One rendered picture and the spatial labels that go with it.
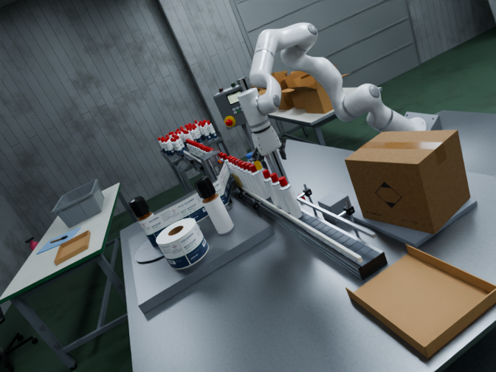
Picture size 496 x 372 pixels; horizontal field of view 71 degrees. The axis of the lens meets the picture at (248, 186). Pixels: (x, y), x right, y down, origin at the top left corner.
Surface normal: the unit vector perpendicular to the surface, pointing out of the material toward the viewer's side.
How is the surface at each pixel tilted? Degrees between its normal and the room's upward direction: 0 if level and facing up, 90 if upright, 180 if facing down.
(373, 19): 90
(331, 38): 90
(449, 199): 90
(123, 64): 90
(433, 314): 0
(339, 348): 0
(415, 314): 0
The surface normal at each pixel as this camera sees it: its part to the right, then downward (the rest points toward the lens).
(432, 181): 0.52, 0.11
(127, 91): 0.27, 0.25
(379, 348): -0.39, -0.85
